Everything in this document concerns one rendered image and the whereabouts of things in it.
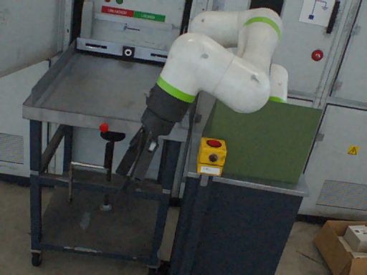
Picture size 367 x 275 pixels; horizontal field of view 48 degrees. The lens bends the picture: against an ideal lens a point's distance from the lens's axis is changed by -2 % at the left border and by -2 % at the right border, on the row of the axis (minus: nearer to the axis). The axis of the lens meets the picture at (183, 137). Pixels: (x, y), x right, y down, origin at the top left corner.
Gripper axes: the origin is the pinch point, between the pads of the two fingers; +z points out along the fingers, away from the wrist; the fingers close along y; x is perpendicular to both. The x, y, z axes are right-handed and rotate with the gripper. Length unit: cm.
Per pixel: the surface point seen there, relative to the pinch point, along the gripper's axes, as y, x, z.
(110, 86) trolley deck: -89, -4, 5
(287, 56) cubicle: -113, 70, -43
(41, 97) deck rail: -68, -28, 15
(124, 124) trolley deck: -57, 4, 6
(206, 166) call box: -31.1, 29.4, -1.6
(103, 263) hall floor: -76, 30, 84
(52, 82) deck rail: -85, -27, 13
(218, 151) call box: -30.4, 29.8, -8.3
